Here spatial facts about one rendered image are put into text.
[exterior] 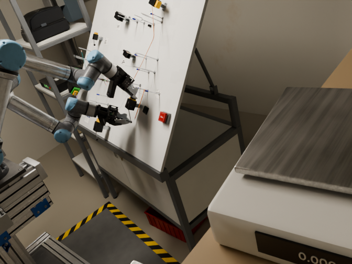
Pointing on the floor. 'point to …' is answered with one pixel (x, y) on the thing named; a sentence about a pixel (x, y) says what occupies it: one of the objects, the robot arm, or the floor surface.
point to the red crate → (160, 223)
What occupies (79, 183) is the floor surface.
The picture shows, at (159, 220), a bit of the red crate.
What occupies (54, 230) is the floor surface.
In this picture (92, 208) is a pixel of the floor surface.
